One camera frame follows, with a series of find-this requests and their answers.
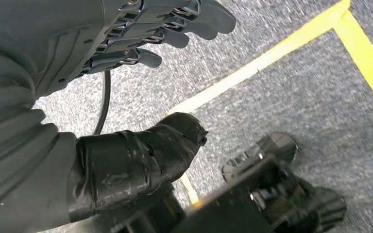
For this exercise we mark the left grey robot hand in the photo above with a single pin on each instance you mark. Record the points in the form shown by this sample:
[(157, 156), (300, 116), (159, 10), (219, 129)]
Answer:
[(61, 32)]

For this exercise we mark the black robot foot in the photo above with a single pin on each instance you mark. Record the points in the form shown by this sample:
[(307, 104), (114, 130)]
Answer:
[(279, 148)]

